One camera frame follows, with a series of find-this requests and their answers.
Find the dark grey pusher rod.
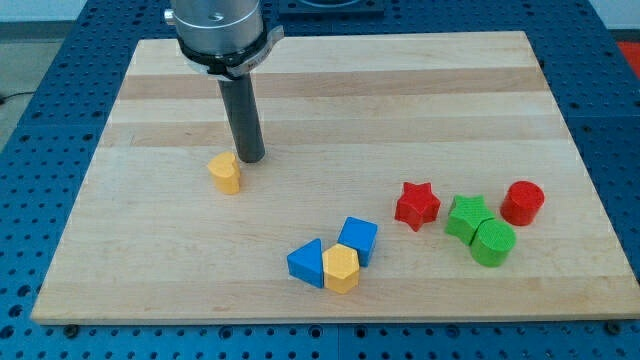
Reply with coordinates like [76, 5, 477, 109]
[218, 74, 265, 163]

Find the yellow heart block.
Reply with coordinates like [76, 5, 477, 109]
[207, 152, 241, 195]

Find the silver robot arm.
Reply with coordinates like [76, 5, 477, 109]
[164, 0, 284, 163]

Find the blue triangle block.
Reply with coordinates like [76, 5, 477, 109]
[286, 238, 324, 288]

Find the blue cube block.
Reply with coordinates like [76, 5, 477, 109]
[338, 217, 378, 267]

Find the wooden board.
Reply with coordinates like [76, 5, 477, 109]
[31, 32, 639, 325]

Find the yellow hexagon block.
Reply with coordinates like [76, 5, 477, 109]
[322, 244, 360, 294]

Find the red star block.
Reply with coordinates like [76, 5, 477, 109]
[394, 182, 441, 232]

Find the green star block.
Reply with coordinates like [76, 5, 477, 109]
[445, 195, 495, 246]

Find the green cylinder block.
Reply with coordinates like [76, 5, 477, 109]
[470, 219, 517, 267]

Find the red cylinder block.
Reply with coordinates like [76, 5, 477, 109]
[500, 180, 545, 226]

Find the black cable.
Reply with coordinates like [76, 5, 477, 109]
[0, 90, 34, 106]

